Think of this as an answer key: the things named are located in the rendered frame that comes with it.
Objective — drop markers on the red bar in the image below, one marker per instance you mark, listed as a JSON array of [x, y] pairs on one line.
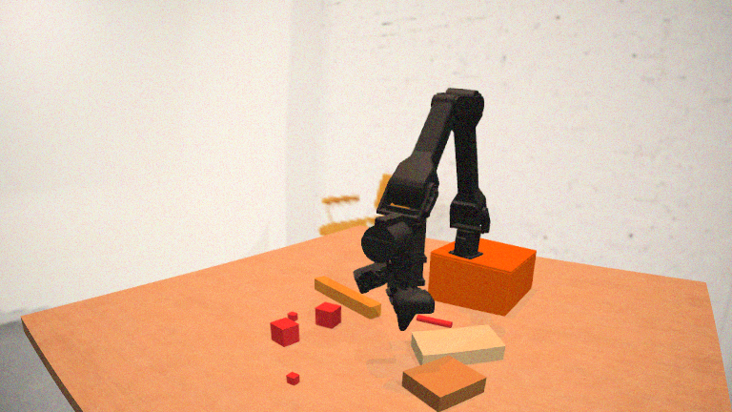
[[433, 321]]

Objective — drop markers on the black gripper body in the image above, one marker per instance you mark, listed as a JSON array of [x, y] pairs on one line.
[[408, 298]]

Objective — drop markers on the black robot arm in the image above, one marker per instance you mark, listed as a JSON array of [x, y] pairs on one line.
[[414, 184]]

